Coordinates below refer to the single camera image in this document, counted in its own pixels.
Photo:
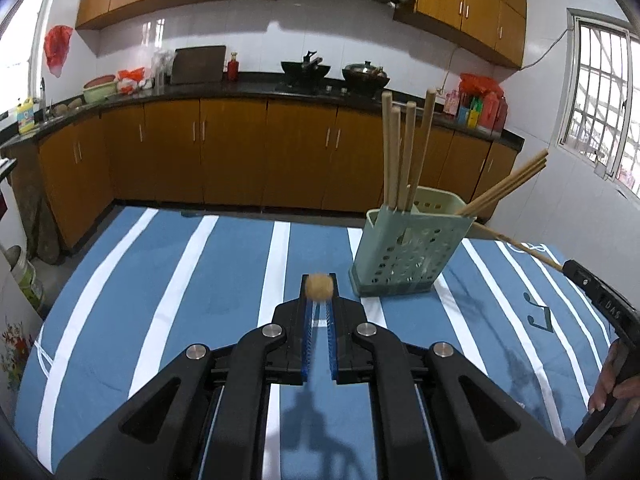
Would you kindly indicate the blue white striped tablecloth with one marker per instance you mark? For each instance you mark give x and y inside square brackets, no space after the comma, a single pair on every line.
[150,310]

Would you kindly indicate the barred window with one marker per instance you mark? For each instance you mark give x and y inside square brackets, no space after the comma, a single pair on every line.
[600,85]

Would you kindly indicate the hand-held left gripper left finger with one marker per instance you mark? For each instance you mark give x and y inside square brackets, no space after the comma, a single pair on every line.
[306,330]

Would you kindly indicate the clear glass containers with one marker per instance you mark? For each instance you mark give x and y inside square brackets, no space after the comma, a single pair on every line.
[162,67]

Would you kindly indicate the red bottle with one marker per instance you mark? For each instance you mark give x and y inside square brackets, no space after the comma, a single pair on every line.
[233,70]

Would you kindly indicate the red white plastic bag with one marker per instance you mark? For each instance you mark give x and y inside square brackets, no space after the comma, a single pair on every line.
[132,80]

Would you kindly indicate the yellow detergent bottle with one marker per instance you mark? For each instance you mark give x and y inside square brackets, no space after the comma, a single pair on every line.
[26,117]

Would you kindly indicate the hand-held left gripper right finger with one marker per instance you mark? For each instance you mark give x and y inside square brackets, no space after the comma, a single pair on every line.
[334,340]

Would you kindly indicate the black kitchen countertop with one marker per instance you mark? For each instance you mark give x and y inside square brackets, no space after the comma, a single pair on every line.
[240,90]

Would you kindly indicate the dark cutting board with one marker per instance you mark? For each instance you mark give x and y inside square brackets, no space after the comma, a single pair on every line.
[197,65]

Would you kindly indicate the wooden base cabinets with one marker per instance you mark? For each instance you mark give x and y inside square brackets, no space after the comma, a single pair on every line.
[230,150]

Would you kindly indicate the white floral appliance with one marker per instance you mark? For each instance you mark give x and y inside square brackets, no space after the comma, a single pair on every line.
[15,350]

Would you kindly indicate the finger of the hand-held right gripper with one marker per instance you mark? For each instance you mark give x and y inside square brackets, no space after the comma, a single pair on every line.
[605,305]

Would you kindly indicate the green perforated chopstick holder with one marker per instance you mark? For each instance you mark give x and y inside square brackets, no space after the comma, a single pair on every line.
[371,245]

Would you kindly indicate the person's right hand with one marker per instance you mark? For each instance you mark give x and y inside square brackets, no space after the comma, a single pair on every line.
[607,380]

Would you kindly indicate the green plastic basin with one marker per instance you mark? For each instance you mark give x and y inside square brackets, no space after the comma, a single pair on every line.
[100,96]

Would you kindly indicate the gas stove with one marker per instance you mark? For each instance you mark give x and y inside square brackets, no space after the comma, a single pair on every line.
[320,89]

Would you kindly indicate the brown potatoes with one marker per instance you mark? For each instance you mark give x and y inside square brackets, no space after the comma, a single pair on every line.
[75,105]

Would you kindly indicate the bright window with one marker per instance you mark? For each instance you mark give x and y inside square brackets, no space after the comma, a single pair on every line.
[20,35]

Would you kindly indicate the colourful packets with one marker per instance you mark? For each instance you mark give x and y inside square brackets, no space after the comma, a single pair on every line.
[475,112]

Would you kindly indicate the wok with lid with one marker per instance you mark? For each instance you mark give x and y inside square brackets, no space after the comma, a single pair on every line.
[365,76]

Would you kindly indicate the metal faucet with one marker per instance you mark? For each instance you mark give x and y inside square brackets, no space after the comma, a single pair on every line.
[43,100]

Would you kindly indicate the red plastic basin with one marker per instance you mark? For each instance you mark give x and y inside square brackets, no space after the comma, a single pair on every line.
[100,80]

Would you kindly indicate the black wok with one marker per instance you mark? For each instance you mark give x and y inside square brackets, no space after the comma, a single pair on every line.
[305,69]

